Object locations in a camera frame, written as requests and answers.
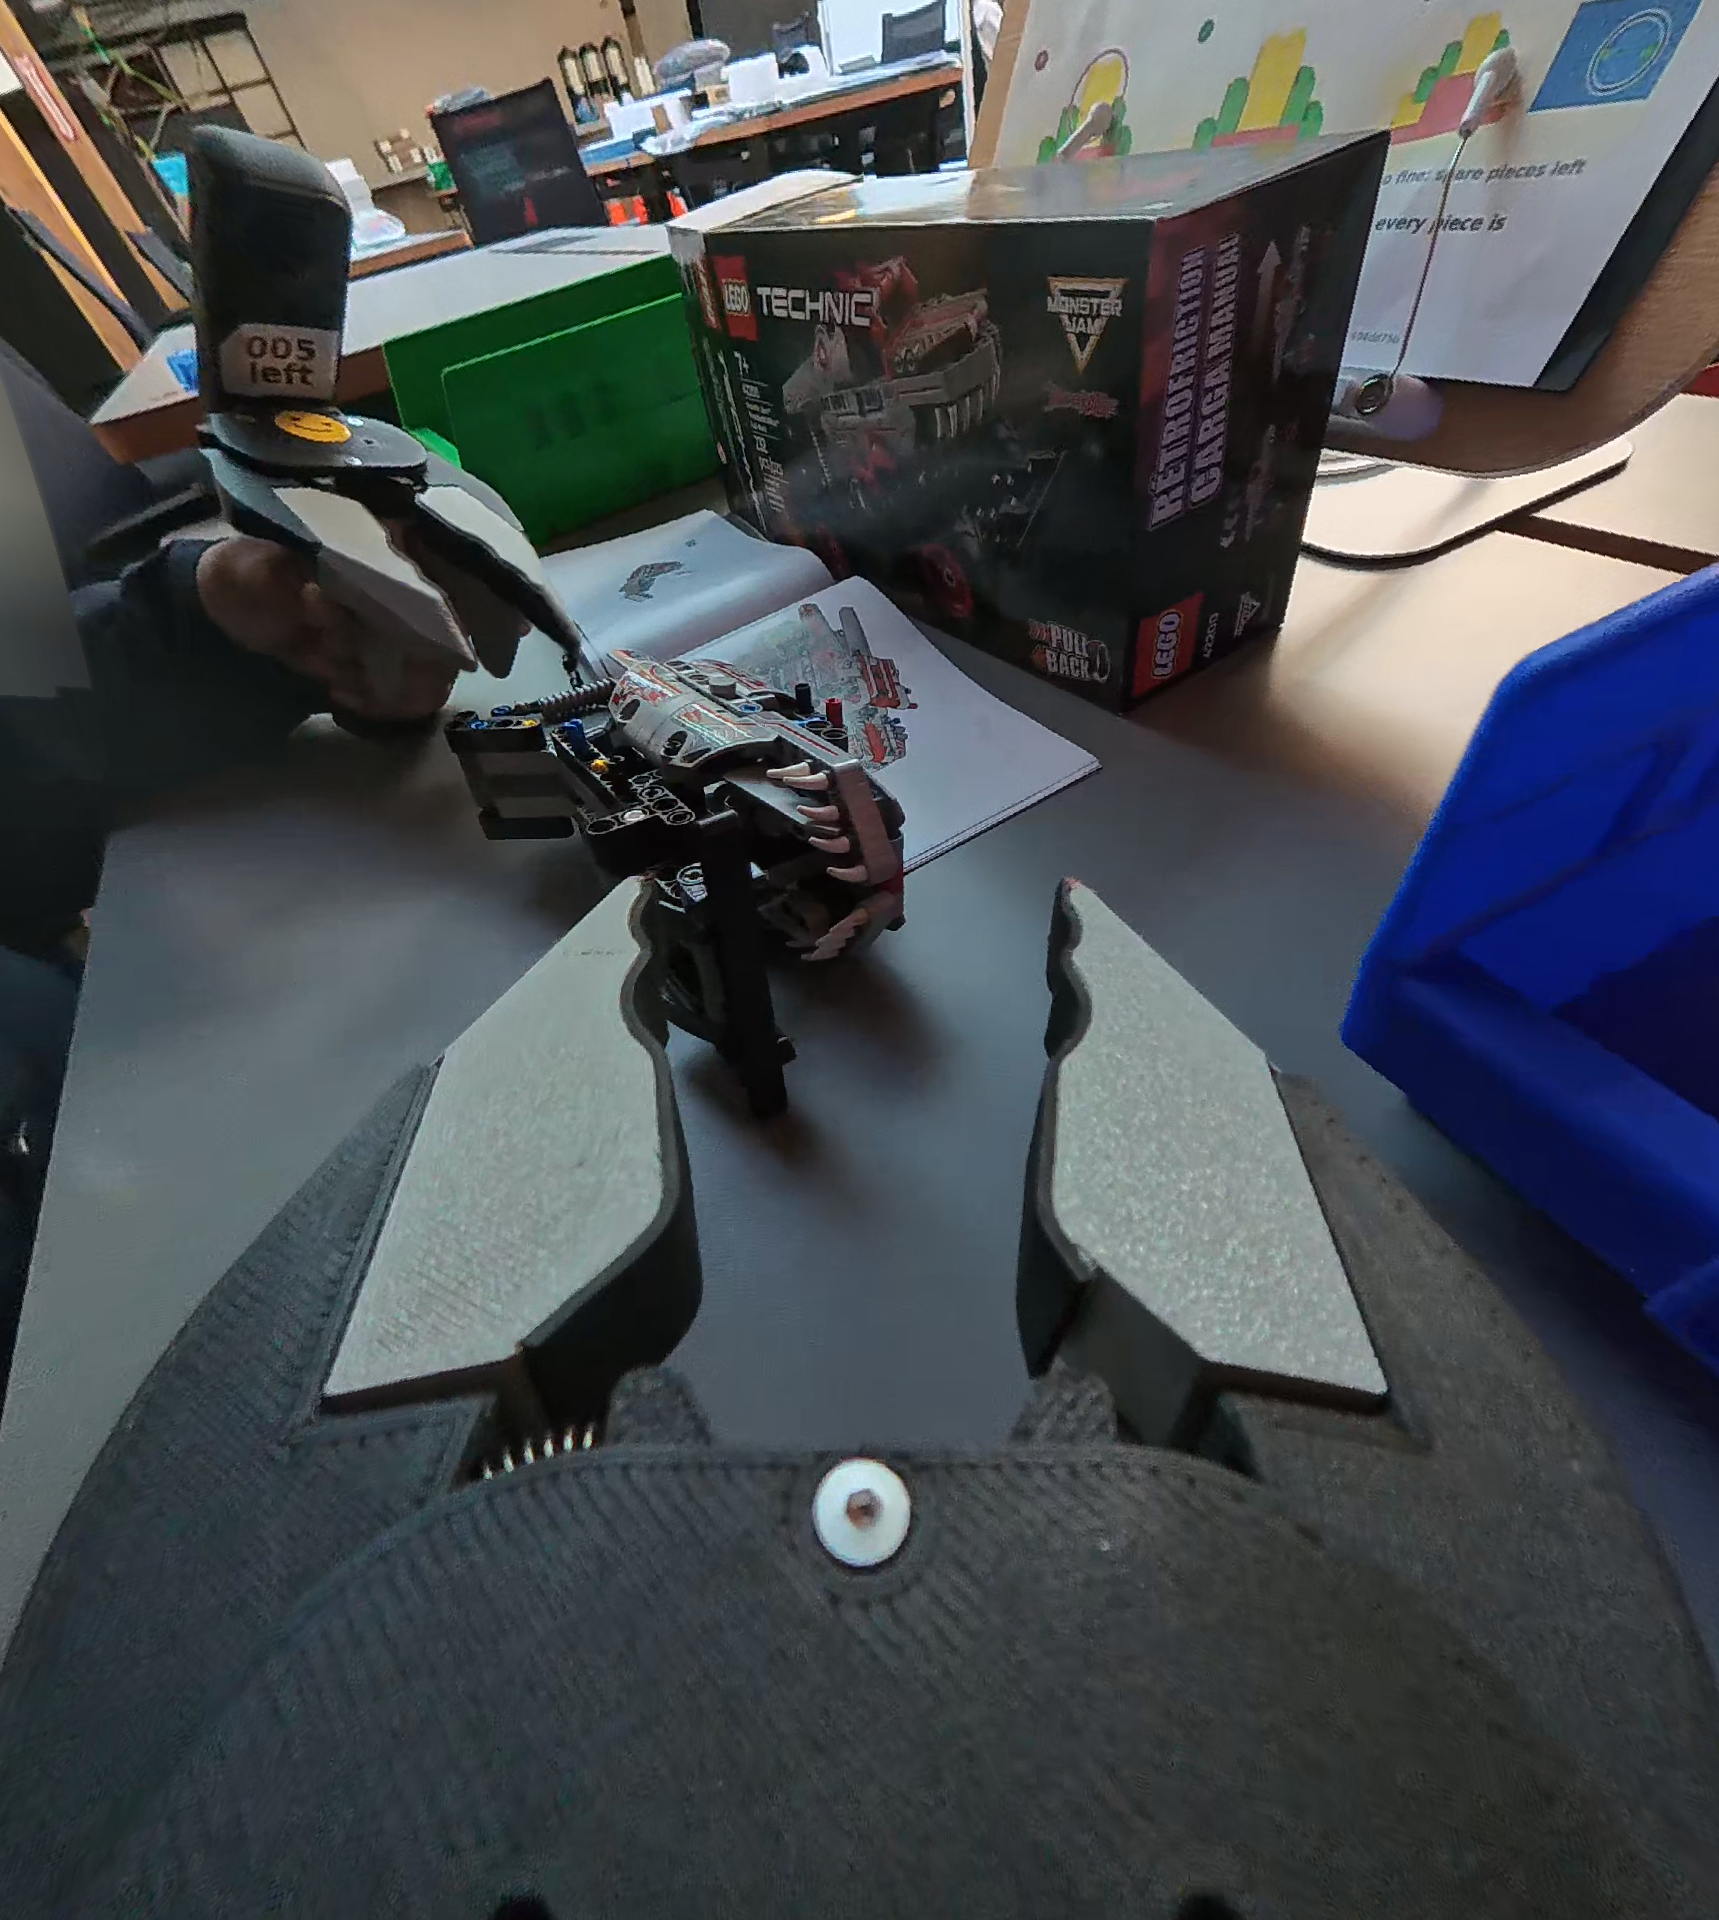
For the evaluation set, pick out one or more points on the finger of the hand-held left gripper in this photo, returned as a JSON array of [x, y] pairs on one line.
[[378, 585], [492, 555]]

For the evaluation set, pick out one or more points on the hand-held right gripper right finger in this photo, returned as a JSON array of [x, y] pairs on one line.
[[1203, 1214]]

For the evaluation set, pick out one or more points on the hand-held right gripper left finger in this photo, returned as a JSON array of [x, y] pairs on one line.
[[514, 1200]]

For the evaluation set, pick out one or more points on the grey red lego truck model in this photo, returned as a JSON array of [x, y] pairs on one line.
[[710, 780]]

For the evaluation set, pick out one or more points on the person's left forearm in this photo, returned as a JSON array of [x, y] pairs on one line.
[[124, 750]]

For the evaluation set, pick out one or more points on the lego instruction booklet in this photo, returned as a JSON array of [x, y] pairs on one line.
[[980, 734]]

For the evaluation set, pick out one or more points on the dark lego set box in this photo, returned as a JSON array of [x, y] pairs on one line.
[[1023, 420]]

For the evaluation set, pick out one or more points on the person's left hand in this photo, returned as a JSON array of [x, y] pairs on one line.
[[304, 644]]

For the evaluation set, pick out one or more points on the small blue box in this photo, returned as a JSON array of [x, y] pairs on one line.
[[188, 362]]

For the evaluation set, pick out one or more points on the green plastic bin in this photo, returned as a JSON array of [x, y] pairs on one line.
[[560, 390]]

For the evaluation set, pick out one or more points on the blue plastic bin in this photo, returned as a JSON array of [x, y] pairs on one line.
[[1623, 931]]

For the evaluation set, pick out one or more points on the white flat base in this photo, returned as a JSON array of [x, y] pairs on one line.
[[1473, 503]]

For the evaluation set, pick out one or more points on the white printed poster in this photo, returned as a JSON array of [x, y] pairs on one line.
[[1579, 181]]

